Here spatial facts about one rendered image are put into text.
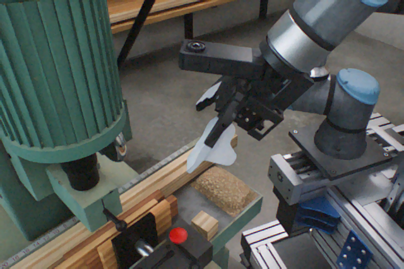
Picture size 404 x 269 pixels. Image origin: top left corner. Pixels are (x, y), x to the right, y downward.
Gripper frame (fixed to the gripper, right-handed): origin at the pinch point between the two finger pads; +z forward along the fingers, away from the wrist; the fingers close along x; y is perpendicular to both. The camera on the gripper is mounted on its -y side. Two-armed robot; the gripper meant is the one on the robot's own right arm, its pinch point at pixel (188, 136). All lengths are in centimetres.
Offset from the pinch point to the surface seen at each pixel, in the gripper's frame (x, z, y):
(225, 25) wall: 316, 98, 69
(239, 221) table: 4.9, 17.7, 24.6
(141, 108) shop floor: 165, 131, 22
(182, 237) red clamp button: -9.5, 11.6, 7.6
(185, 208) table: 6.2, 23.1, 13.5
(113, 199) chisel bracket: -4.4, 17.0, -4.1
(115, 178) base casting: 22.7, 44.2, 1.4
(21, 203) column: 2.1, 40.8, -17.2
